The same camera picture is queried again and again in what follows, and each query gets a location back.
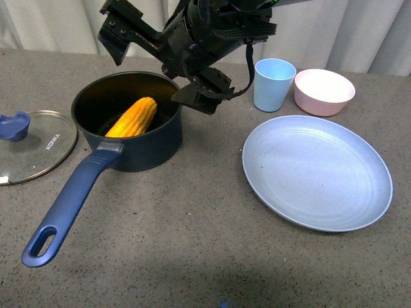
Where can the light blue plate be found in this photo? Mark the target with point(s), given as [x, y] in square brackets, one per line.
[317, 174]

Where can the dark blue saucepan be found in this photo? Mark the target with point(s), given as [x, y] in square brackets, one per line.
[94, 108]

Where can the light blue cup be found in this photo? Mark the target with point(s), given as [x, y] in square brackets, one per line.
[272, 82]

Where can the white curtain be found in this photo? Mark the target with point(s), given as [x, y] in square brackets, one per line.
[351, 36]

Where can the pink bowl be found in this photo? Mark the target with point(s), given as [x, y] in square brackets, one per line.
[321, 92]

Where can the yellow corn cob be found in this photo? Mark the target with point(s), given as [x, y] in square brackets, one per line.
[136, 120]

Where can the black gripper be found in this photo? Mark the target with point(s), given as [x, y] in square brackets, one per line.
[198, 34]

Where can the glass lid blue knob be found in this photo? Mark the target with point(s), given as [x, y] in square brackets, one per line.
[34, 143]

